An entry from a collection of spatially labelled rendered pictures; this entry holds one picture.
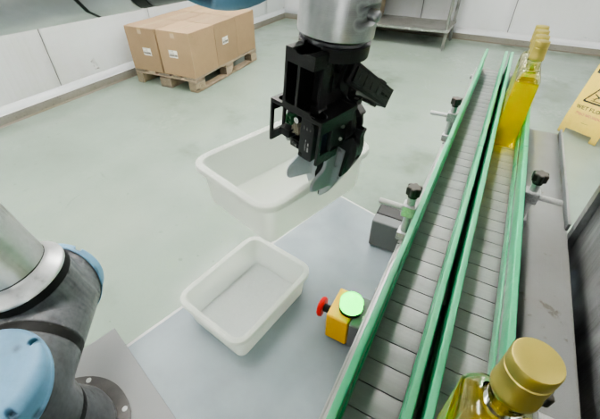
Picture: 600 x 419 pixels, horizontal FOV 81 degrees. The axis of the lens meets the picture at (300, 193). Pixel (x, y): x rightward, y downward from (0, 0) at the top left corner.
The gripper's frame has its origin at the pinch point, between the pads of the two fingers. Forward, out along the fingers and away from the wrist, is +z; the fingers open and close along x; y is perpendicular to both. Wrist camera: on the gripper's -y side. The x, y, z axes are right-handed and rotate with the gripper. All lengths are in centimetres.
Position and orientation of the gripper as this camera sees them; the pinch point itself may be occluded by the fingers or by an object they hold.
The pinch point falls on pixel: (321, 182)
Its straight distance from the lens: 49.3
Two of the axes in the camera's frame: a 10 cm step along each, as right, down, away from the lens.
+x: 7.4, 5.0, -4.5
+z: -0.9, 7.4, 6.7
